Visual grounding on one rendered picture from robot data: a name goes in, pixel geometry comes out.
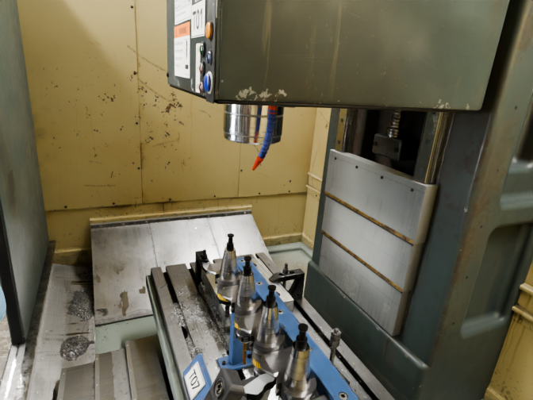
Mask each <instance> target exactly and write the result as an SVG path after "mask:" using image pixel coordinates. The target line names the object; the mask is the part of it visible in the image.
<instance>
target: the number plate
mask: <svg viewBox="0 0 533 400"><path fill-rule="evenodd" d="M185 380H186V385H187V388H188V391H189V394H190V398H191V400H194V398H195V397H196V396H197V395H198V393H199V392H200V391H201V390H202V388H203V387H204V386H205V380H204V378H203V375H202V373H201V369H200V367H199V364H198V362H196V364H195V365H194V366H193V367H192V368H191V369H190V371H189V372H188V373H187V374H186V376H185Z"/></svg>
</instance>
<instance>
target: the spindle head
mask: <svg viewBox="0 0 533 400"><path fill-rule="evenodd" d="M508 4H509V0H217V21H216V52H215V83H214V102H215V103H217V104H226V105H249V106H292V107H313V108H336V109H357V110H400V111H423V112H445V113H480V111H478V110H480V109H481V107H482V104H483V101H484V97H485V92H486V88H487V86H488V82H489V76H490V73H491V70H492V66H493V61H494V58H495V55H496V51H497V45H498V43H499V39H500V34H501V30H502V27H503V24H504V19H505V15H506V12H507V8H508ZM189 21H190V79H189V78H185V77H181V76H177V75H174V27H176V26H179V25H182V24H185V23H187V22H189ZM202 41H204V42H205V57H204V58H201V61H204V62H205V74H206V56H207V37H206V35H205V36H203V37H195V38H191V19H189V20H187V21H184V22H181V23H179V24H177V25H176V24H175V15H174V0H167V83H168V84H170V87H173V88H175V89H178V90H182V91H184V92H186V93H189V94H192V95H195V96H198V97H200V98H203V99H206V91H205V93H204V95H201V94H200V93H198V92H196V44H199V43H201V42H202Z"/></svg>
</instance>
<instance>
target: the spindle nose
mask: <svg viewBox="0 0 533 400"><path fill-rule="evenodd" d="M284 109H285V107H280V106H277V113H276V118H275V123H274V134H273V139H272V141H271V144H277V143H278V142H280V141H281V137H282V128H283V118H284V116H283V114H284ZM267 110H268V106H249V105H226V104H224V128H223V131H224V138H225V139H226V140H230V141H233V142H236V143H241V144H263V142H264V138H265V134H266V131H267V118H268V116H267V114H268V112H267Z"/></svg>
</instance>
